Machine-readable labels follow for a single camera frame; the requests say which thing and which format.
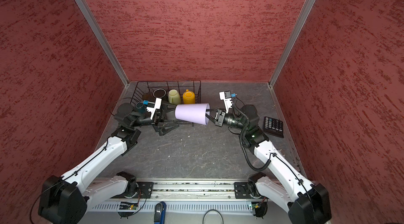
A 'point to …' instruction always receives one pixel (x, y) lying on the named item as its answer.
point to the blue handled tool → (159, 214)
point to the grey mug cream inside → (170, 115)
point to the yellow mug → (189, 97)
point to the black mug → (159, 93)
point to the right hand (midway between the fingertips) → (201, 116)
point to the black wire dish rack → (148, 87)
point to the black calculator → (273, 126)
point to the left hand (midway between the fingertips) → (178, 118)
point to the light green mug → (173, 97)
